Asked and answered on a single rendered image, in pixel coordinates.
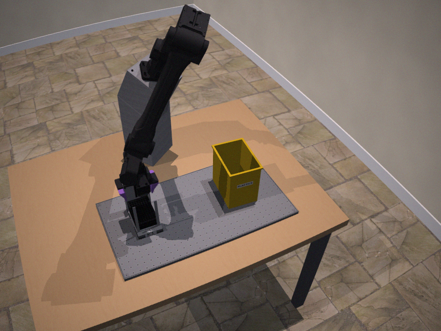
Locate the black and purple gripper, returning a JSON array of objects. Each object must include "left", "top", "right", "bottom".
[{"left": 114, "top": 166, "right": 159, "bottom": 201}]

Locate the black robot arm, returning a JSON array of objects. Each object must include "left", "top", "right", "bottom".
[{"left": 120, "top": 4, "right": 211, "bottom": 197}]

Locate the yellow plastics bin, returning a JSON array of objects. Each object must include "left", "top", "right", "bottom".
[{"left": 212, "top": 138, "right": 263, "bottom": 209}]

